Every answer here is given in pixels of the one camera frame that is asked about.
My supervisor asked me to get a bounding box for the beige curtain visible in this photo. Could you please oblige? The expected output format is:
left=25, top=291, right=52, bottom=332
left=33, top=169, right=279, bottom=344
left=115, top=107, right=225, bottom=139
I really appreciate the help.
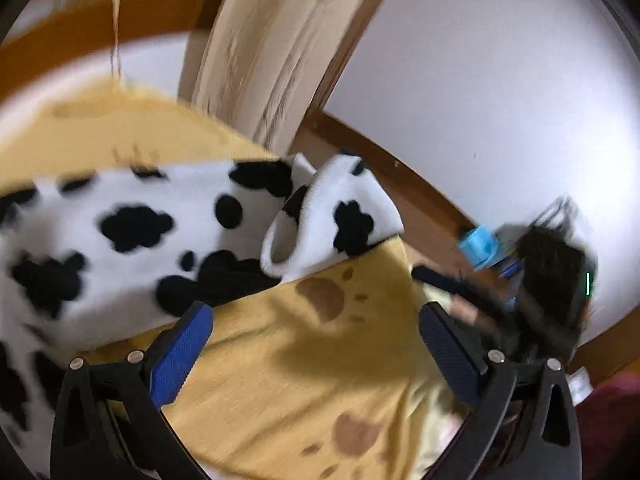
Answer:
left=177, top=0, right=401, bottom=153

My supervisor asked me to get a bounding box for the wooden rail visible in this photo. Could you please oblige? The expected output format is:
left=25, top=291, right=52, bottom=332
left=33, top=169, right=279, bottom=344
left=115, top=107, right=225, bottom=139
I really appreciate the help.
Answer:
left=0, top=0, right=211, bottom=103

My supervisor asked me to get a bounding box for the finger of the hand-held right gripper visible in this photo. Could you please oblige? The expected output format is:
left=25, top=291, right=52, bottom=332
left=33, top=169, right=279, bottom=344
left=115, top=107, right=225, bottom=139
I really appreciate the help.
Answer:
left=411, top=265, right=521, bottom=318
left=450, top=296, right=521, bottom=343

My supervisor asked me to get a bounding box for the yellow blanket with brown spots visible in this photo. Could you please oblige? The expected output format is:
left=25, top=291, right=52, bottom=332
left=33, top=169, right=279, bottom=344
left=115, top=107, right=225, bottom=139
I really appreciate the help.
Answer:
left=0, top=80, right=481, bottom=480

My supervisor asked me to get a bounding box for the dark red cloth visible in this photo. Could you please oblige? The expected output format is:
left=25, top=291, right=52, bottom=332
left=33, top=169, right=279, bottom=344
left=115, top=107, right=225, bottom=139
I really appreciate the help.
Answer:
left=575, top=370, right=640, bottom=480

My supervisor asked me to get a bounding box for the cow print fleece garment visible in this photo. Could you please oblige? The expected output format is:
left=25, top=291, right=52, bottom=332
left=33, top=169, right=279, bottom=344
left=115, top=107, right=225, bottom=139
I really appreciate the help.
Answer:
left=0, top=149, right=406, bottom=461

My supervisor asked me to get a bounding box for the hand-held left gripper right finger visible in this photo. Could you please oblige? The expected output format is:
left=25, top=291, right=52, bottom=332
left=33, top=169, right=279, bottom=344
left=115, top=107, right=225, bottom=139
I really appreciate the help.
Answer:
left=419, top=302, right=583, bottom=480

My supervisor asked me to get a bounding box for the thin hanging cord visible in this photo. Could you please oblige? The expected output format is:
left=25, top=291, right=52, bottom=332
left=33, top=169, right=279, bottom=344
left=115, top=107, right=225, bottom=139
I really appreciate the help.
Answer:
left=110, top=0, right=129, bottom=92

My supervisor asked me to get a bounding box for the wooden wall trim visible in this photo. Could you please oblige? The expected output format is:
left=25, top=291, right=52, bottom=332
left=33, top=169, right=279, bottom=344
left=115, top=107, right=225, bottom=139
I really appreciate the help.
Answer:
left=287, top=0, right=481, bottom=261

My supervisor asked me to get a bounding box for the blue plastic object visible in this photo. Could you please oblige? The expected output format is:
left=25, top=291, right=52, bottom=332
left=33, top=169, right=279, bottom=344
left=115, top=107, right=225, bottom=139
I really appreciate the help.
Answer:
left=458, top=225, right=507, bottom=272

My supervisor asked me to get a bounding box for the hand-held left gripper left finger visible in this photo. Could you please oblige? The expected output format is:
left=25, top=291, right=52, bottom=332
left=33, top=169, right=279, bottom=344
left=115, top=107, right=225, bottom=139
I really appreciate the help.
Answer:
left=50, top=301, right=215, bottom=480

